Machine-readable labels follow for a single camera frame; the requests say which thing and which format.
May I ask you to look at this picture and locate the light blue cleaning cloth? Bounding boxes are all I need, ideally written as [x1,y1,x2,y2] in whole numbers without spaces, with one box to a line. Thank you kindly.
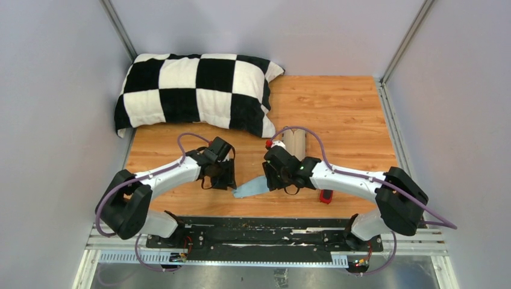
[233,176,270,199]

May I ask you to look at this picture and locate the beige plaid glasses case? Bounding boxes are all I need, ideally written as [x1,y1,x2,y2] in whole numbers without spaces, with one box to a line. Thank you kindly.
[282,129,307,161]

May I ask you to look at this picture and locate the aluminium rail frame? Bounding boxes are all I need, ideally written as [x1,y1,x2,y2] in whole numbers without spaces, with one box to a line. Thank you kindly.
[73,229,458,288]

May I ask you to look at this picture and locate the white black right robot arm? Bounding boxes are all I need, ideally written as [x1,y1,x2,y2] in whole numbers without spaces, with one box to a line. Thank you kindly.
[262,146,428,252]

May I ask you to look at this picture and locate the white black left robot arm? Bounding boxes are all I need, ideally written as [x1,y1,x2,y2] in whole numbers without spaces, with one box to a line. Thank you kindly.
[95,137,237,249]

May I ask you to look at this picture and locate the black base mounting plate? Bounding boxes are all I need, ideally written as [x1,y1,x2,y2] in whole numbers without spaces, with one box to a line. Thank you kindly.
[143,215,427,264]

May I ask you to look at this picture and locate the red sunglasses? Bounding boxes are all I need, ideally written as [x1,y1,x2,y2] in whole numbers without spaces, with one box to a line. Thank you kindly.
[319,190,333,204]

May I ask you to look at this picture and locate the black and white checkered pillow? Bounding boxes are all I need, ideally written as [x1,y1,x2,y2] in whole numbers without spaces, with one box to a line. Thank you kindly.
[114,54,285,138]

